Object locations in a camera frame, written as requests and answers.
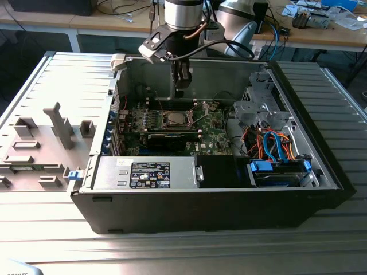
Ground blue disk wire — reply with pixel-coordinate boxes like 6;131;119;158
262;131;284;163

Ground thin wire locking lever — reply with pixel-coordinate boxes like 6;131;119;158
154;90;167;120
193;110;209;129

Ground black camera cable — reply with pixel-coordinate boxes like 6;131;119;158
167;39;256;61

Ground silver metal drive cage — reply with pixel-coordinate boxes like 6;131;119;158
232;71;293;129

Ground hard disk in blue carrier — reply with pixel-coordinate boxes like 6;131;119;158
247;159;313;188

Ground white paper sheets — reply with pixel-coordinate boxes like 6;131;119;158
329;10;367;31

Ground black upright box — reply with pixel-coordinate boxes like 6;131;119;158
254;1;270;34

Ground white object with text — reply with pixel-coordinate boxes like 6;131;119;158
0;259;44;275

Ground black computer box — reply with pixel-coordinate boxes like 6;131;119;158
7;0;95;17

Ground grey parts rack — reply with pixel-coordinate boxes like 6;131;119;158
0;101;97;193

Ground beige case latch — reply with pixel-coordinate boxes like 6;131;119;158
110;53;127;72

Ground CPU socket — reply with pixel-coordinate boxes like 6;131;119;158
161;109;195;129

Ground orange disk wire bundle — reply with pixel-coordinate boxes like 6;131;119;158
242;127;298;161

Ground dark finned CPU cooler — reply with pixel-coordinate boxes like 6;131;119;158
291;8;312;29

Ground metal socket cover frame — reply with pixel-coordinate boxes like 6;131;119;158
189;101;211;129

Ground black open PC case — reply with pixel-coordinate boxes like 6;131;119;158
70;53;356;235

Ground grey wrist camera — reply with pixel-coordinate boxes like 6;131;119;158
205;21;226;40

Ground black power supply label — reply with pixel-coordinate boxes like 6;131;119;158
130;162;171;190

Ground silver power supply unit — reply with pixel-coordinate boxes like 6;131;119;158
91;156;205;191

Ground grey metal drive part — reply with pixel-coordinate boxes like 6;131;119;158
308;10;330;29

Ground light wooden desk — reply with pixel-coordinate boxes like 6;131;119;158
0;2;178;54
249;0;367;54

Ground black graphics card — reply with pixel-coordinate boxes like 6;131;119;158
146;132;187;152

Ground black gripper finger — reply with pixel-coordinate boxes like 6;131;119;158
171;58;193;99

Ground blue cardboard box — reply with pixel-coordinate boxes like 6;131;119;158
321;0;358;12

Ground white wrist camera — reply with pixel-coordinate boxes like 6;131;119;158
138;30;174;64

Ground black plastic shroud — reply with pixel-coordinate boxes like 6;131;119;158
197;154;250;189

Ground green motherboard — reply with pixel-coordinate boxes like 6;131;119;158
119;100;244;157

